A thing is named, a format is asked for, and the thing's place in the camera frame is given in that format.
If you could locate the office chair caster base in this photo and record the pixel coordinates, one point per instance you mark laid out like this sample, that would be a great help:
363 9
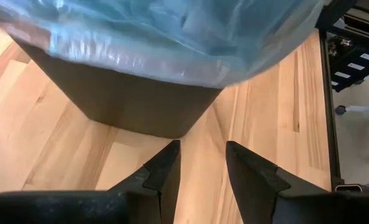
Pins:
358 109

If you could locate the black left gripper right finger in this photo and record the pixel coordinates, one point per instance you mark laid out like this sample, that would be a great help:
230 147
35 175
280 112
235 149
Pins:
296 208

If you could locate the black equipment with white labels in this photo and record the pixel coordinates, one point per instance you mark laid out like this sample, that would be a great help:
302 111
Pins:
361 76

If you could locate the black trash bin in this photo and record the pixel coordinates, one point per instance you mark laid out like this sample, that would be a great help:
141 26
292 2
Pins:
125 102

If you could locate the black aluminium table frame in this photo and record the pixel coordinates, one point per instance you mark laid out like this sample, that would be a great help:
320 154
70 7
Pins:
330 124

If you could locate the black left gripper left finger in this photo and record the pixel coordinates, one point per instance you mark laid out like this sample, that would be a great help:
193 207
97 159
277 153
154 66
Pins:
78 208

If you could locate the blue plastic trash bag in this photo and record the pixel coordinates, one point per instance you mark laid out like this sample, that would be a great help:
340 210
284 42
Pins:
156 37

